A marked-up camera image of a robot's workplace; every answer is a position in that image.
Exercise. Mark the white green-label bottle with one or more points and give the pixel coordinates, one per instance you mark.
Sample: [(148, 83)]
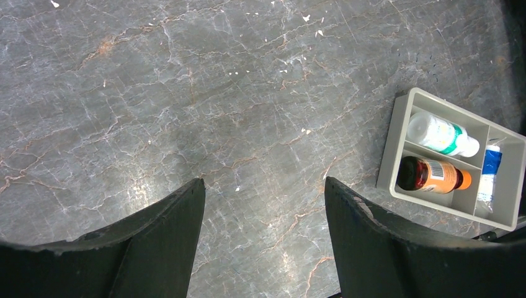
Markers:
[(441, 136)]

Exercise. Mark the blue white small box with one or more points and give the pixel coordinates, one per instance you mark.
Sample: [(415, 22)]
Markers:
[(491, 164)]

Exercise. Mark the grey divider tray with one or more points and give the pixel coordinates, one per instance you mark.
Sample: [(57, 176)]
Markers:
[(510, 175)]

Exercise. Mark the brown glass bottle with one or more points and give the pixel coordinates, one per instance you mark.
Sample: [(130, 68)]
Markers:
[(441, 177)]

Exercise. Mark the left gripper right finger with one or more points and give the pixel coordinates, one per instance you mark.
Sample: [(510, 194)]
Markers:
[(381, 254)]

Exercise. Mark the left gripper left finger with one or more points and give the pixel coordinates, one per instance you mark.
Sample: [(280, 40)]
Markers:
[(147, 254)]

